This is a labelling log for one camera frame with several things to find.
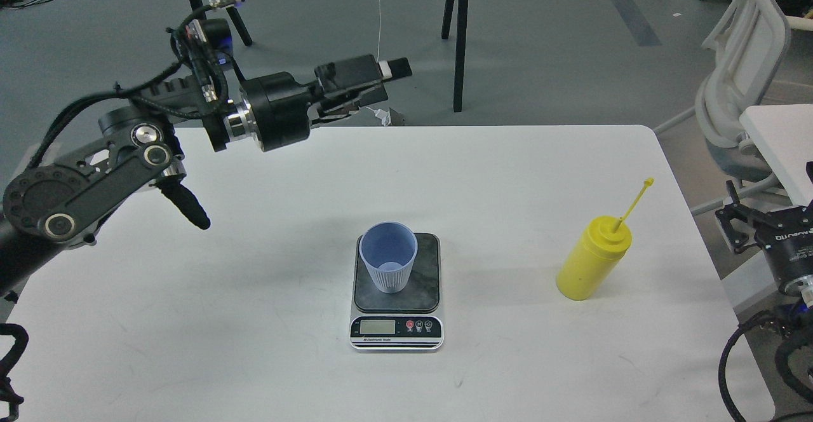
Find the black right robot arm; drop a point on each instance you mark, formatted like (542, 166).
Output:
(789, 323)

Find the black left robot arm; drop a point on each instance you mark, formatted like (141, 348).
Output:
(104, 147)

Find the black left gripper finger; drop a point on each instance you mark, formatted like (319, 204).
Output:
(349, 74)
(395, 69)

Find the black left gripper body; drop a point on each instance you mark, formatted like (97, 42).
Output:
(276, 111)

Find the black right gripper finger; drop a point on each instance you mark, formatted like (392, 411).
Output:
(738, 241)
(809, 171)

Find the yellow squeeze bottle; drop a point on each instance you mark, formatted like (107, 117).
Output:
(602, 244)

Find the white side table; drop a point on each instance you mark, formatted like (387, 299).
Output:
(783, 134)

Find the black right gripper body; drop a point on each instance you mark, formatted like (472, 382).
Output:
(786, 241)

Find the blue ribbed cup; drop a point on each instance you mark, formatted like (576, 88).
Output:
(388, 251)

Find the white office chair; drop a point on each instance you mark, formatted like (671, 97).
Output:
(749, 42)

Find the digital kitchen scale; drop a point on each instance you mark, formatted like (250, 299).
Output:
(410, 320)

